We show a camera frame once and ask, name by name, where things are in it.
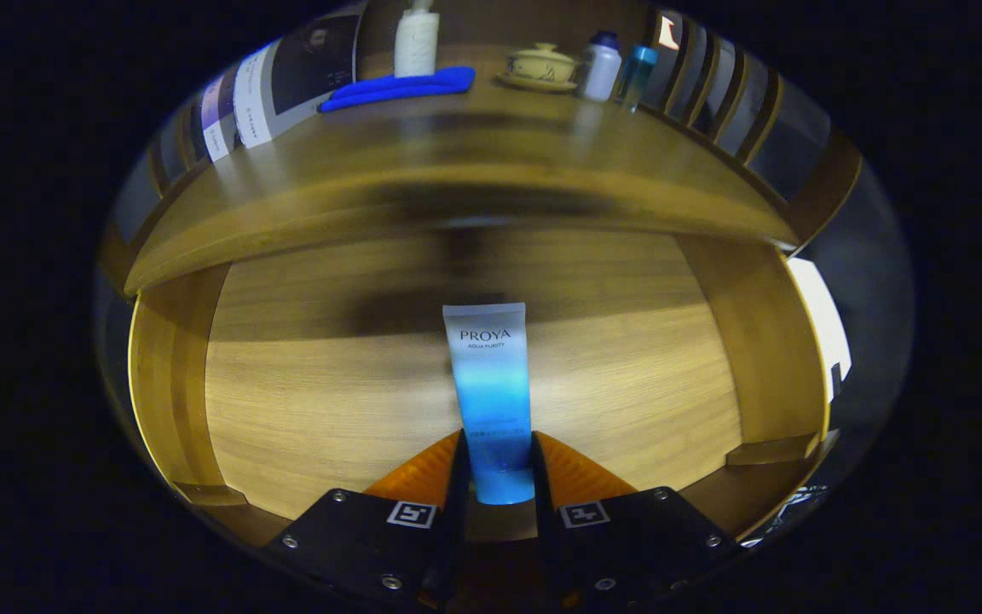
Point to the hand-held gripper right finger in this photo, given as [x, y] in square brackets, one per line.
[627, 546]

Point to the clear teal bottle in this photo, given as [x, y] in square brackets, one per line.
[636, 77]

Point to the white metal cabinet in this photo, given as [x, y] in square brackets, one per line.
[823, 324]

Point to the thin purple book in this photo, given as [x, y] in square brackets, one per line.
[216, 119]

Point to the yellow lidded teacup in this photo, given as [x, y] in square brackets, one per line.
[540, 66]

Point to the wooden drawer with black knob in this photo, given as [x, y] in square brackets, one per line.
[329, 409]

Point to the white pump bottle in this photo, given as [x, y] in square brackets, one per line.
[417, 43]

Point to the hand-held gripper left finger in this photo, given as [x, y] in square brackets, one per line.
[372, 546]

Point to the large white book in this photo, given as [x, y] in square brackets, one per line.
[303, 77]

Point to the white bottle with dark cap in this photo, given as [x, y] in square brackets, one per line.
[602, 72]

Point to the blue folded cloth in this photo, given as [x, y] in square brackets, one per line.
[397, 88]

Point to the blue and white tube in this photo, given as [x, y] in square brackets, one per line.
[491, 384]

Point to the wooden countertop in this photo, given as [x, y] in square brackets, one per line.
[457, 145]

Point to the brown wooden cabinet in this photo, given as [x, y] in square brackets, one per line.
[499, 26]

